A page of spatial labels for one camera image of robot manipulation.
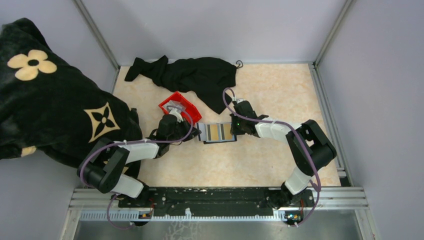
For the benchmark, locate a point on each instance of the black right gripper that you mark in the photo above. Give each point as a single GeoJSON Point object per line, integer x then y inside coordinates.
{"type": "Point", "coordinates": [234, 130]}

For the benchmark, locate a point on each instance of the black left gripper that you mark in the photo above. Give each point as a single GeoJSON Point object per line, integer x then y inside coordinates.
{"type": "Point", "coordinates": [187, 126]}

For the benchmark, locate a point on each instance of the gold credit card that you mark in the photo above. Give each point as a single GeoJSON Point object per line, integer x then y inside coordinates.
{"type": "Point", "coordinates": [226, 133]}
{"type": "Point", "coordinates": [213, 133]}

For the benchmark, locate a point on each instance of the red plastic bin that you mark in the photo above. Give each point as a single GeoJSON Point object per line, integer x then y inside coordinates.
{"type": "Point", "coordinates": [187, 109]}

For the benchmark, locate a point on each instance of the black leather card holder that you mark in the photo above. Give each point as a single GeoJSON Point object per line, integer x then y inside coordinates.
{"type": "Point", "coordinates": [202, 137]}

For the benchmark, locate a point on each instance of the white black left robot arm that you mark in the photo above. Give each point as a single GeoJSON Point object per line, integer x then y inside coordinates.
{"type": "Point", "coordinates": [104, 165]}

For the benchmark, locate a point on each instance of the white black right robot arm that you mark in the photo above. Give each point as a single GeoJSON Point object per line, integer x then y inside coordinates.
{"type": "Point", "coordinates": [309, 145]}

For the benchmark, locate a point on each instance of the stack of silver cards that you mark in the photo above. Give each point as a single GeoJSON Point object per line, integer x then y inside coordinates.
{"type": "Point", "coordinates": [174, 107]}

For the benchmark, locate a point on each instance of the black cloth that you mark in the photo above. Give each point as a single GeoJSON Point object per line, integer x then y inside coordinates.
{"type": "Point", "coordinates": [207, 77]}

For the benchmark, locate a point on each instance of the black floral blanket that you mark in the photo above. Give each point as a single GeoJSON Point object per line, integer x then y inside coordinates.
{"type": "Point", "coordinates": [49, 105]}

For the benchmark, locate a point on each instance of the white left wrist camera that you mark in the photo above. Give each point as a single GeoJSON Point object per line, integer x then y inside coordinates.
{"type": "Point", "coordinates": [177, 113]}

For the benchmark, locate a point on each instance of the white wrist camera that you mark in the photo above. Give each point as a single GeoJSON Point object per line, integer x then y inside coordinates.
{"type": "Point", "coordinates": [238, 100]}
{"type": "Point", "coordinates": [177, 113]}

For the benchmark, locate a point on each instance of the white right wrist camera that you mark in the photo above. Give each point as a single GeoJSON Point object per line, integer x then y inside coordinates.
{"type": "Point", "coordinates": [238, 100]}

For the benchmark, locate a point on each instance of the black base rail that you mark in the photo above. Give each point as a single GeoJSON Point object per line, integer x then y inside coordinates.
{"type": "Point", "coordinates": [216, 201]}

